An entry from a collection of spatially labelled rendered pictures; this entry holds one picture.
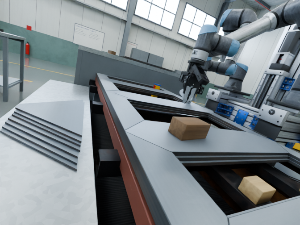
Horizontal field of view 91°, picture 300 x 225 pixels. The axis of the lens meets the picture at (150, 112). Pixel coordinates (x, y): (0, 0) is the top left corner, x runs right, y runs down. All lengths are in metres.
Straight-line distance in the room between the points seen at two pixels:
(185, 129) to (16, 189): 0.37
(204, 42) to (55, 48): 9.46
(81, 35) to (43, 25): 1.70
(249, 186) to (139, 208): 0.29
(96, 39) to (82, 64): 8.18
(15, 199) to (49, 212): 0.06
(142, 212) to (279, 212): 0.22
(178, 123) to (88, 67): 1.29
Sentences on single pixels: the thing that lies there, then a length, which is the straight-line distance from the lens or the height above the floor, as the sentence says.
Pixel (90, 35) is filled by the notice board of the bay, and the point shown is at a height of 1.89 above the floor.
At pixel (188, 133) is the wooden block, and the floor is 0.87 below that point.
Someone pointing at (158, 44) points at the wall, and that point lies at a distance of 10.50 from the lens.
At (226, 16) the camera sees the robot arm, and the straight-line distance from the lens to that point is 1.39.
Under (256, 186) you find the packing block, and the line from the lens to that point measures 0.47.
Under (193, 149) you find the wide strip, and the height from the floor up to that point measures 0.85.
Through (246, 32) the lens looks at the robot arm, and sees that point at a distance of 1.00.
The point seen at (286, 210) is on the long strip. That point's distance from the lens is 0.38.
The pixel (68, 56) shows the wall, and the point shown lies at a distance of 9.83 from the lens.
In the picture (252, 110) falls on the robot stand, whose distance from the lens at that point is 1.36.
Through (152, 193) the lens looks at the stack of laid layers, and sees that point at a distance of 0.25.
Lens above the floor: 1.01
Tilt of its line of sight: 16 degrees down
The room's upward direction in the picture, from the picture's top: 16 degrees clockwise
